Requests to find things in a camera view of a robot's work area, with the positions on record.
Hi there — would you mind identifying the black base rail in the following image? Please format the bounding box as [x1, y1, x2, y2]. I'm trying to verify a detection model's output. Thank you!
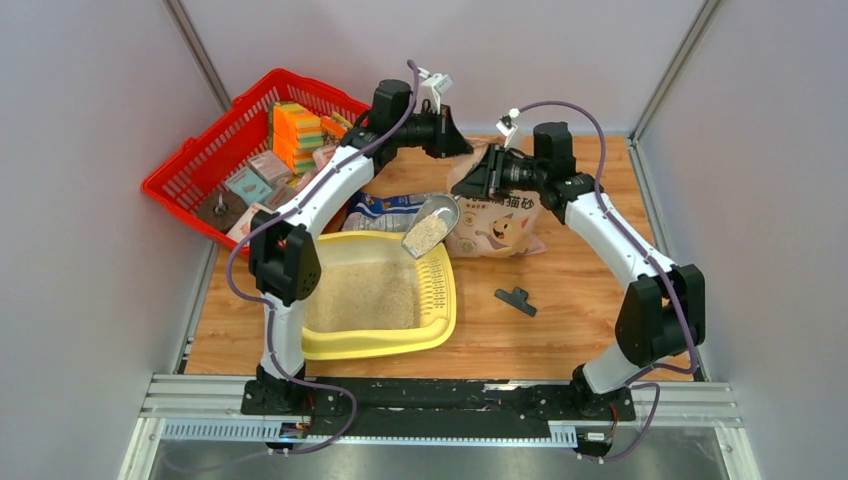
[240, 377, 636, 439]

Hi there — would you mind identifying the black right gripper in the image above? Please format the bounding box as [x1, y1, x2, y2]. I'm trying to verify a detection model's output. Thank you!
[452, 143, 548, 202]

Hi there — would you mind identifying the brown round disc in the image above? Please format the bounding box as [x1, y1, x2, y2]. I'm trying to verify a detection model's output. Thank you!
[197, 191, 248, 233]

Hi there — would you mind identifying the blue chips bag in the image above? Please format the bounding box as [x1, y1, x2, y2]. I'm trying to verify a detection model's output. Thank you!
[341, 191, 434, 233]

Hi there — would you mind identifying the metal litter scoop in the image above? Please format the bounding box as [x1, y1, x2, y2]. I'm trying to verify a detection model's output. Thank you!
[401, 194, 459, 259]

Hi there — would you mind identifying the grey pink small box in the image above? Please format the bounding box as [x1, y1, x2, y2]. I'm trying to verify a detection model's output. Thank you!
[248, 150, 294, 186]

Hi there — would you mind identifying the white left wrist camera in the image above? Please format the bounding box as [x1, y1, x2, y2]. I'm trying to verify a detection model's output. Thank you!
[417, 68, 453, 114]

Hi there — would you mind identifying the red plastic basket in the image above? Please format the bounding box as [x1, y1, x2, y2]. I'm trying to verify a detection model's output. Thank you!
[141, 68, 368, 250]

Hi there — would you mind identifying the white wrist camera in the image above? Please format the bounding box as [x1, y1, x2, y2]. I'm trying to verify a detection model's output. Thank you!
[496, 108, 523, 150]
[417, 68, 453, 114]

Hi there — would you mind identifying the orange yellow sponge pack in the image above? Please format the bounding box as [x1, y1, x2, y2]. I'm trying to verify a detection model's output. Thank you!
[269, 102, 324, 174]

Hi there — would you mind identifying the yellow plastic litter box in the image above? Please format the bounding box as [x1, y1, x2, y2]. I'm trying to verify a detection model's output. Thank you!
[302, 231, 458, 361]

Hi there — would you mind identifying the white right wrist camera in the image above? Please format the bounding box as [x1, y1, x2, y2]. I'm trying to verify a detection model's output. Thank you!
[496, 108, 523, 150]

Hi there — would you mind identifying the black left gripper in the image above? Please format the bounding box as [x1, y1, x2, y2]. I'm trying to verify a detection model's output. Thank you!
[391, 103, 472, 158]

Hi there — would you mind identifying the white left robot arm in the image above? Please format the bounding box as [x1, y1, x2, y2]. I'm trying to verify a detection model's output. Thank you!
[247, 73, 472, 415]

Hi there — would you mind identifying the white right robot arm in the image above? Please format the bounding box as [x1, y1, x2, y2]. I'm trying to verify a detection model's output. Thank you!
[450, 122, 706, 419]

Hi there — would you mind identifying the pink cat litter bag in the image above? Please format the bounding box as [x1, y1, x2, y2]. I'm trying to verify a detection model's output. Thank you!
[445, 144, 548, 260]

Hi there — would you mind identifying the black bag clip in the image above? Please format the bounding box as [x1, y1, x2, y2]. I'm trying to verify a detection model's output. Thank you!
[494, 286, 537, 317]

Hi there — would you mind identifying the teal small box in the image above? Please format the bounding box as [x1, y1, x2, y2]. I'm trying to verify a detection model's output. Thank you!
[224, 167, 272, 205]

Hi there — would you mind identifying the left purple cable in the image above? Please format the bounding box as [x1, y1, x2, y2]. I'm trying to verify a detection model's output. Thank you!
[225, 59, 425, 458]

